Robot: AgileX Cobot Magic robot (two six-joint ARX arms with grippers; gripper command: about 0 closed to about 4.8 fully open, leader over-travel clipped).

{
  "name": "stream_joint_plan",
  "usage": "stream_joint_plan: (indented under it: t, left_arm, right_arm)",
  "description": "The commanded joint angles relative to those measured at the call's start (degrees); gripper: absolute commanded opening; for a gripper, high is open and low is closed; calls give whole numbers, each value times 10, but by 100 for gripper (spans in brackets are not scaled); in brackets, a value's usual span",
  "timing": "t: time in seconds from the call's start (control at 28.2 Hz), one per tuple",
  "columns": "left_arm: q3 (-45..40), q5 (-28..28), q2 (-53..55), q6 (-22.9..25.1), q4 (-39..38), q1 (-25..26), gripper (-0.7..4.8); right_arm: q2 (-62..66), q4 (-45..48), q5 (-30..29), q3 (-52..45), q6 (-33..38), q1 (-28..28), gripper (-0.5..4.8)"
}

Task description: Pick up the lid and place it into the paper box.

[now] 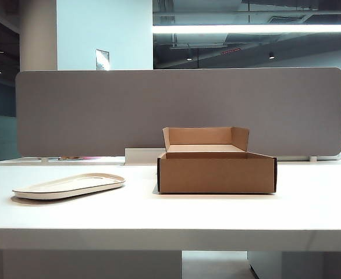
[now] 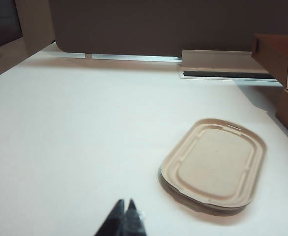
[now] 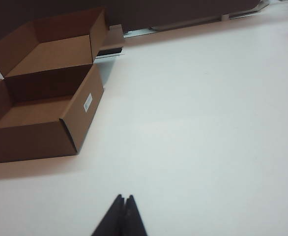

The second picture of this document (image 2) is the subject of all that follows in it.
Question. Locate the grey desk partition panel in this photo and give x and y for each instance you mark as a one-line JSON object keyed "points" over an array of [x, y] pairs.
{"points": [[158, 24]]}

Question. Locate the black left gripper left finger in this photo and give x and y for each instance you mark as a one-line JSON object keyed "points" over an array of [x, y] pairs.
{"points": [[113, 221]]}

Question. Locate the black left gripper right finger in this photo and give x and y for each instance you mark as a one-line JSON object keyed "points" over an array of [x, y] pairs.
{"points": [[135, 221]]}

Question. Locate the beige pulp fibre lid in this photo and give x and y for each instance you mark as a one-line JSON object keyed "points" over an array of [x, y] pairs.
{"points": [[215, 167]]}

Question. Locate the open brown cardboard box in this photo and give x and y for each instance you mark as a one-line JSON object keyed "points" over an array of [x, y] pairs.
{"points": [[274, 64]]}

